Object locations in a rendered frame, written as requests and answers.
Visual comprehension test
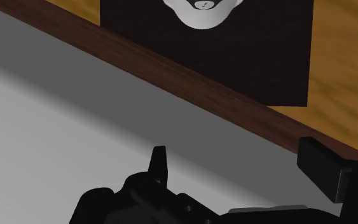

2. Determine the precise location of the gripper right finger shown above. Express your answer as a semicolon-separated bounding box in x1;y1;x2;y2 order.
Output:
296;136;358;224

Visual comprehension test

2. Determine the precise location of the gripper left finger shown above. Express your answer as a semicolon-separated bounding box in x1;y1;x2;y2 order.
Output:
69;145;221;224

